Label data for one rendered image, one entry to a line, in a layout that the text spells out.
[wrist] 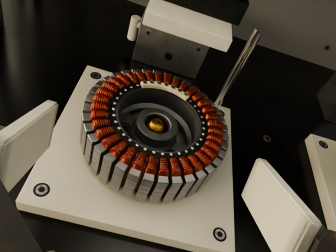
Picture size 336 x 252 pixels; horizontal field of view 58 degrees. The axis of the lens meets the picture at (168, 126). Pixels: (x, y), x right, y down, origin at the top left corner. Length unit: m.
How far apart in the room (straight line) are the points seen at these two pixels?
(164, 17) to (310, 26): 0.31
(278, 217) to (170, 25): 0.13
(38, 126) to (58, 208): 0.07
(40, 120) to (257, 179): 0.13
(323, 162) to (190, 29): 0.20
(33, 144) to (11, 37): 0.21
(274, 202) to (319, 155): 0.17
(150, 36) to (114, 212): 0.19
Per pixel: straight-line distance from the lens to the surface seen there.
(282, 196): 0.17
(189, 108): 0.25
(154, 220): 0.22
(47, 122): 0.18
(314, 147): 0.35
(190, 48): 0.33
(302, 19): 0.47
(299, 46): 0.50
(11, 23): 0.38
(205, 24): 0.22
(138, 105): 0.26
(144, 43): 0.33
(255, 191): 0.20
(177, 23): 0.21
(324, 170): 0.33
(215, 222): 0.23
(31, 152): 0.17
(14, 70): 0.32
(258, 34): 0.27
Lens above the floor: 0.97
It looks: 45 degrees down
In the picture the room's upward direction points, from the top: 23 degrees clockwise
